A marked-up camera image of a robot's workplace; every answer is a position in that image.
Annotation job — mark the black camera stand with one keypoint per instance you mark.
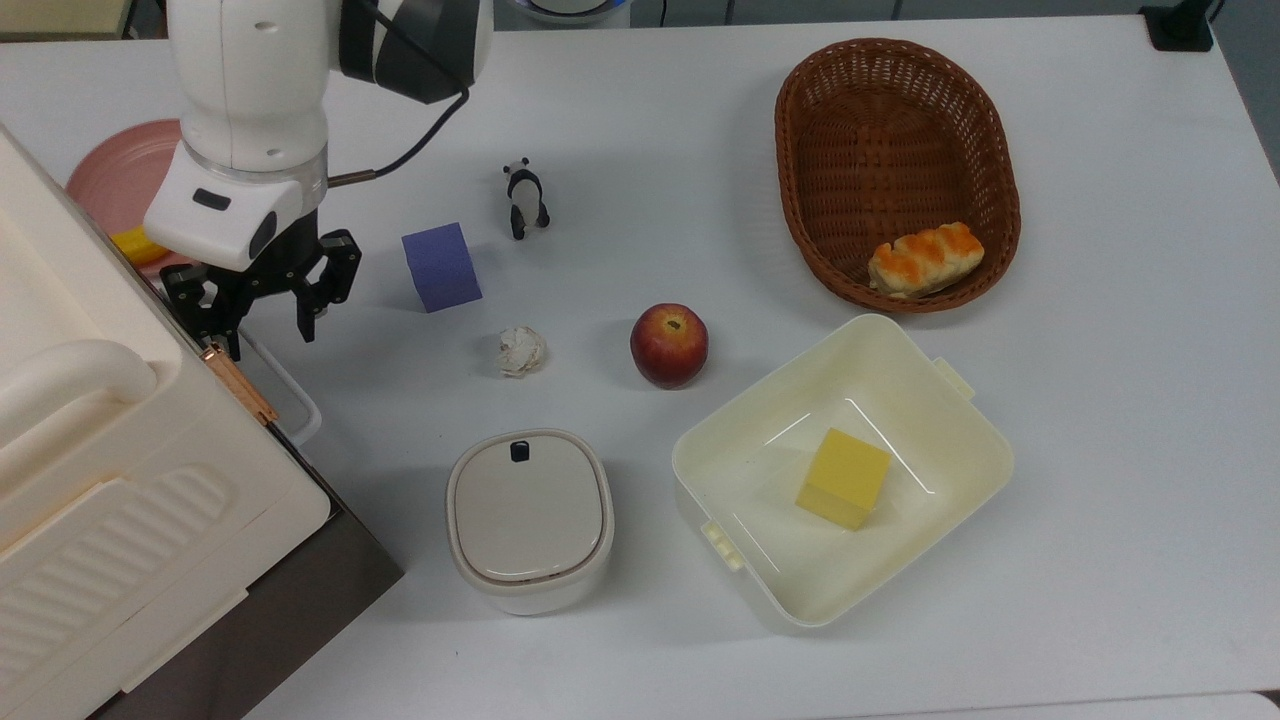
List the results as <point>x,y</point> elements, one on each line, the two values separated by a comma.
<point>1180,30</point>

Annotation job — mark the crumpled white paper ball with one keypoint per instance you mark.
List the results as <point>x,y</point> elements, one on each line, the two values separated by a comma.
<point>521,352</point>

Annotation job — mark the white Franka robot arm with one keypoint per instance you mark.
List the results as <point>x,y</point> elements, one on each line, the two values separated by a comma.
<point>250,80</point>

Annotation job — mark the white lidded trash can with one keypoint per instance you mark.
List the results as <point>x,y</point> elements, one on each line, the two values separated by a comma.
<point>530,510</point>

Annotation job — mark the red apple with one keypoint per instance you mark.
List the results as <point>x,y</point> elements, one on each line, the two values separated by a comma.
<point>668,345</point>

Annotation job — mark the dark wooden drawer cabinet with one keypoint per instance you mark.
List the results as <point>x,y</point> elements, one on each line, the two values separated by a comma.
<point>280,630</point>

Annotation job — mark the orange glazed bread loaf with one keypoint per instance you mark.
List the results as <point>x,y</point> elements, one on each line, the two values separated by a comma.
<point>925,260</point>

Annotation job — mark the pink plate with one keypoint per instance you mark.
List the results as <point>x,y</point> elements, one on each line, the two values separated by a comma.
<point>120,180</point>

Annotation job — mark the yellow banana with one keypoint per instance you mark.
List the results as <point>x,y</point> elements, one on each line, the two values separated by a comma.
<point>140,245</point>

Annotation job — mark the panda figurine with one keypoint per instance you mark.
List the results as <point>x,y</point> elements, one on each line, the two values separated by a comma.
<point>524,195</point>

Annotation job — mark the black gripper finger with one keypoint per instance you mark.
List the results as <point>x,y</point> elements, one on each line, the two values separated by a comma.
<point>335,270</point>
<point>205,300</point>

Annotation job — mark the yellow block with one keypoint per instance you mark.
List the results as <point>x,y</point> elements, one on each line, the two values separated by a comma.
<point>845,475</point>

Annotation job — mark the brown wicker basket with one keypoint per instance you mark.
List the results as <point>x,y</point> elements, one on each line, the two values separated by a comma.
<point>880,150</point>

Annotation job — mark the cream open plastic container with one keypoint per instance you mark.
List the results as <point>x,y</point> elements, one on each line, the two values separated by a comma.
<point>760,500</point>

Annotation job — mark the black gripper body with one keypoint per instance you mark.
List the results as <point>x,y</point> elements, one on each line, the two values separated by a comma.
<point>275,262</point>

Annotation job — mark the cream plastic storage box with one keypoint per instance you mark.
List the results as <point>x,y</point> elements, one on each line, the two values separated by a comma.
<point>100,500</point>

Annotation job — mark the purple cube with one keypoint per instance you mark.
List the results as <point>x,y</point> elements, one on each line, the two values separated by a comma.
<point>440,268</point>

